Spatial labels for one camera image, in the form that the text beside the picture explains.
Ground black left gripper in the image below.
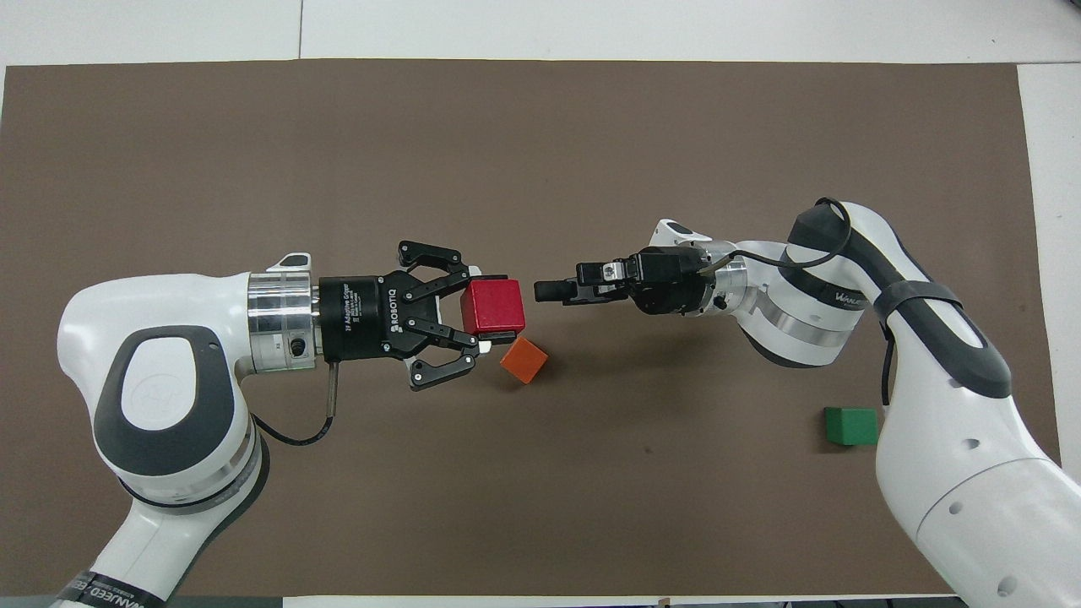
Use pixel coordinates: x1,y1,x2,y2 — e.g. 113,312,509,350
318,242,517,393

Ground green wooden block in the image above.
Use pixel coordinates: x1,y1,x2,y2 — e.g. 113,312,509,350
823,407,880,447

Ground brown table mat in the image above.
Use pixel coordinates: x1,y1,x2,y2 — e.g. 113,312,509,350
0,57,1078,598

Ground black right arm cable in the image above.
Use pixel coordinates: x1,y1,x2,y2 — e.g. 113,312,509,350
697,197,898,407

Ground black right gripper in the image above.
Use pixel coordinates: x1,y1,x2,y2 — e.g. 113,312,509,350
533,246,718,317

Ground red wooden block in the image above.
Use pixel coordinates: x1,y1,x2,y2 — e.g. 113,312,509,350
461,279,527,337

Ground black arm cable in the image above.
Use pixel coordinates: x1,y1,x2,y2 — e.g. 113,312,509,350
697,197,898,407
251,361,340,448

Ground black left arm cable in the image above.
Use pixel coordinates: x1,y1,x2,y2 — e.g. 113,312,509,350
251,361,340,448

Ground orange wooden block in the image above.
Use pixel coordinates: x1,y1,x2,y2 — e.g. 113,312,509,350
499,337,549,386

